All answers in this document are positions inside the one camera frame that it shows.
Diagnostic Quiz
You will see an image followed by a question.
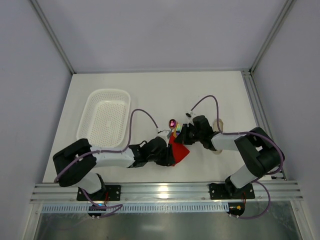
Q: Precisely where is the iridescent rainbow fork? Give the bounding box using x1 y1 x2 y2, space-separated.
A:
173 123 183 138

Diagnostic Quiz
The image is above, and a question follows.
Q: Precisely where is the red paper napkin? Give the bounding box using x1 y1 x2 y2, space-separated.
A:
169 134 190 166

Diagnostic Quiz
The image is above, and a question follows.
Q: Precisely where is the gold knife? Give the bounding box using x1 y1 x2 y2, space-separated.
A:
170 122 182 138

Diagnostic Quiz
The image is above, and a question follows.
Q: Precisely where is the iridescent rainbow spoon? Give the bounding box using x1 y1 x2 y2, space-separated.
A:
168 118 177 130

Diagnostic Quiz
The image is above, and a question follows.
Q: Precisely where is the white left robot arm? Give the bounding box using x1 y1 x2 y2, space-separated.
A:
52 136 177 195

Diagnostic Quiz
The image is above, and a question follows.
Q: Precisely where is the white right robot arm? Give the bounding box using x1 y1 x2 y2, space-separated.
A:
174 115 285 199

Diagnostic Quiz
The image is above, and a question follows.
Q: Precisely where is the beige oblong utensil tray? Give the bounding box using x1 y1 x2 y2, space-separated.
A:
213 118 224 155

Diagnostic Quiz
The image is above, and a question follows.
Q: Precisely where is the white perforated plastic basket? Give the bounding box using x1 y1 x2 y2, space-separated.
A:
76 88 131 148

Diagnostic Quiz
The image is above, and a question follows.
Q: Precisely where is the right black connector box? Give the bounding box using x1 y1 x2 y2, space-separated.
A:
227 202 246 217

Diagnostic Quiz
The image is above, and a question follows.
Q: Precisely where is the black connector box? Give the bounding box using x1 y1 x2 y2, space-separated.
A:
227 202 246 217
88 204 107 220

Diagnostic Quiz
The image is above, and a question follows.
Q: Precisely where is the left black connector box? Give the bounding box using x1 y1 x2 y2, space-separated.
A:
88 204 107 220

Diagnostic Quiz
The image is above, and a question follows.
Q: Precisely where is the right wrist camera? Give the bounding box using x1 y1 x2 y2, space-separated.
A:
185 110 196 124

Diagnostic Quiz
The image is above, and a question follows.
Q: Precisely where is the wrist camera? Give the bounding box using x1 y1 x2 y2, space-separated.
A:
156 129 172 140
185 110 196 124

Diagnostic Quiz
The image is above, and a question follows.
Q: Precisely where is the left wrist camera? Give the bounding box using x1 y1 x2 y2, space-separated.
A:
156 129 172 140

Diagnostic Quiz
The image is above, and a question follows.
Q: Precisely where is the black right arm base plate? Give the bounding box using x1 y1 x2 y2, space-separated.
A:
208 183 256 200

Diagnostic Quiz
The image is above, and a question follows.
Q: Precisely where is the white slotted cable duct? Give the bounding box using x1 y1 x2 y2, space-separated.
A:
41 202 229 214

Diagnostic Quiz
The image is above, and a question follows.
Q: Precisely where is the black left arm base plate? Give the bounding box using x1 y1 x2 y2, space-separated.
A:
85 184 122 202

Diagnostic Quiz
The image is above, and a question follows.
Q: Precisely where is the aluminium right side rail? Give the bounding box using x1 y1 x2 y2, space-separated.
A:
241 69 288 181

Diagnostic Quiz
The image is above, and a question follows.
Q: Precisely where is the aluminium rail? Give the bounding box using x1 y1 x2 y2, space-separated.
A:
241 69 288 181
29 180 304 204

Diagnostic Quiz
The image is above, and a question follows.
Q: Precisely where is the aluminium front rail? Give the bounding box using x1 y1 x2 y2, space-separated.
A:
29 180 304 204

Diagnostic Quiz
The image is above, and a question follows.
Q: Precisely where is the right aluminium frame post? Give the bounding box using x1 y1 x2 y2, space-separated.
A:
249 0 297 75

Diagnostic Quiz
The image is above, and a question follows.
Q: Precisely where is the aluminium frame post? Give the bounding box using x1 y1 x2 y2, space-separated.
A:
249 0 297 75
28 0 76 75

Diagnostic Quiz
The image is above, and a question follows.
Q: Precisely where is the left aluminium frame post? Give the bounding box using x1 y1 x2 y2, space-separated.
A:
28 0 76 75

